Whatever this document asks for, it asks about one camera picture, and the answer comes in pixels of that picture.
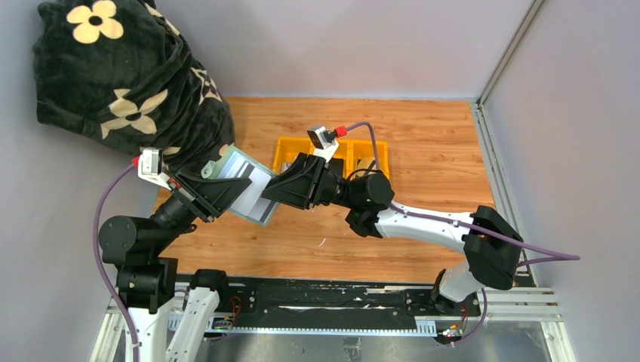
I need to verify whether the yellow three-compartment bin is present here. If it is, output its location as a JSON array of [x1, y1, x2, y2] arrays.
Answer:
[[272, 137, 391, 179]]

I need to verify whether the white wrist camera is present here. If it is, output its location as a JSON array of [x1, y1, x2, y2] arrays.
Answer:
[[136, 147, 170, 189], [307, 125, 347, 163]]

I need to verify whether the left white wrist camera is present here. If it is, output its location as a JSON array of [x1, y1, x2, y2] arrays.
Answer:
[[136, 147, 170, 189]]

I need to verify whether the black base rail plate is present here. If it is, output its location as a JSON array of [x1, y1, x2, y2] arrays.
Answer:
[[216, 277, 482, 332]]

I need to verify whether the gold card in bin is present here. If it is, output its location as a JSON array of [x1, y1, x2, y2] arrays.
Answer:
[[354, 157, 377, 170]]

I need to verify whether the aluminium frame rail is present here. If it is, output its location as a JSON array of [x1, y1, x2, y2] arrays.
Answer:
[[477, 0, 549, 216]]

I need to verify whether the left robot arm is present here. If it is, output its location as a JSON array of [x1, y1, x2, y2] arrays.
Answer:
[[97, 173, 251, 361]]

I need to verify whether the green card holder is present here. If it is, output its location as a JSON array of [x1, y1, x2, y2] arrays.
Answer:
[[201, 146, 278, 227]]

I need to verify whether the black floral plush blanket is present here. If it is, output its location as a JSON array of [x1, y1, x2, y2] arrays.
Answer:
[[33, 1, 236, 174]]

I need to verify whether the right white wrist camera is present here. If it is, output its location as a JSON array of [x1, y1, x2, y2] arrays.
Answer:
[[307, 125, 347, 163]]

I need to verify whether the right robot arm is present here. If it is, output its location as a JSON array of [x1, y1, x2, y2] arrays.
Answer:
[[262, 153, 523, 311]]

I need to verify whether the white magnetic stripe card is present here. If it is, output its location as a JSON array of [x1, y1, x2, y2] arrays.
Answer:
[[217, 149, 278, 226]]

